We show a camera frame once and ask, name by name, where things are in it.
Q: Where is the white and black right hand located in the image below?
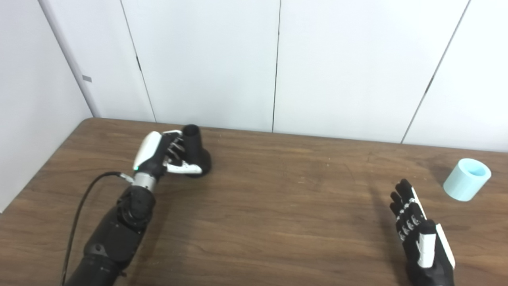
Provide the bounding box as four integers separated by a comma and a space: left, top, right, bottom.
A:
389, 179, 456, 286

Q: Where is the white and black left hand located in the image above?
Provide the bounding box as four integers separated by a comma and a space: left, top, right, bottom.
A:
133, 129, 203, 178

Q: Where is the black nozzle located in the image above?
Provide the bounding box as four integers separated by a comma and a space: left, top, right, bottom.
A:
181, 124, 212, 178

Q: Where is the light-blue hose piece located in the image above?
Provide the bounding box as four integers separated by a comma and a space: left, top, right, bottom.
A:
443, 158, 492, 202

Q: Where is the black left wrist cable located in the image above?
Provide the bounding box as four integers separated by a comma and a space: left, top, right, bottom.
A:
60, 171, 135, 286

